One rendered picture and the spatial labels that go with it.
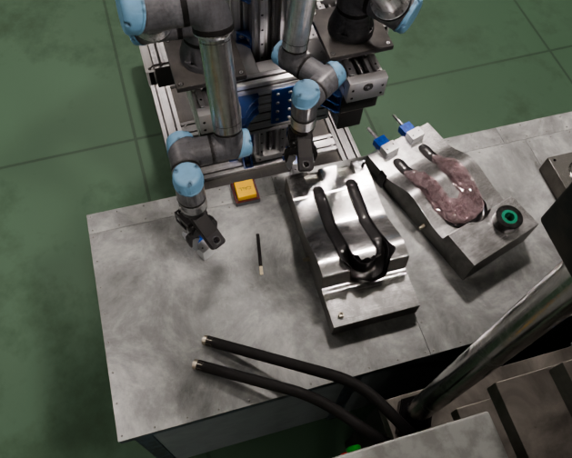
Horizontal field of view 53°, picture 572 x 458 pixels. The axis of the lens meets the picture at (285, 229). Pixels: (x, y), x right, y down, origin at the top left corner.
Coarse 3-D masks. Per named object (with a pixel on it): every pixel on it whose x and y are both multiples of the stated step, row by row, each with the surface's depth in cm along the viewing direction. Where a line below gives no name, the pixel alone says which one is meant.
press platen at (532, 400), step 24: (504, 384) 111; (528, 384) 112; (552, 384) 112; (504, 408) 110; (528, 408) 109; (552, 408) 110; (528, 432) 107; (552, 432) 108; (528, 456) 105; (552, 456) 106
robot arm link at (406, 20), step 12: (372, 0) 157; (384, 0) 155; (396, 0) 159; (408, 0) 164; (420, 0) 167; (372, 12) 173; (384, 12) 165; (396, 12) 165; (408, 12) 166; (384, 24) 173; (396, 24) 170; (408, 24) 171
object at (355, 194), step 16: (320, 192) 178; (352, 192) 179; (320, 208) 176; (368, 224) 173; (336, 240) 169; (384, 240) 166; (352, 256) 163; (384, 256) 168; (352, 272) 167; (368, 272) 168; (384, 272) 166
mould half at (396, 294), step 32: (288, 192) 181; (320, 224) 173; (352, 224) 173; (384, 224) 172; (320, 256) 163; (320, 288) 166; (352, 288) 166; (384, 288) 167; (352, 320) 162; (384, 320) 168
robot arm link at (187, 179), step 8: (176, 168) 143; (184, 168) 143; (192, 168) 143; (200, 168) 150; (176, 176) 142; (184, 176) 142; (192, 176) 142; (200, 176) 143; (176, 184) 142; (184, 184) 141; (192, 184) 141; (200, 184) 144; (176, 192) 145; (184, 192) 143; (192, 192) 144; (200, 192) 146; (184, 200) 147; (192, 200) 147; (200, 200) 149; (192, 208) 150
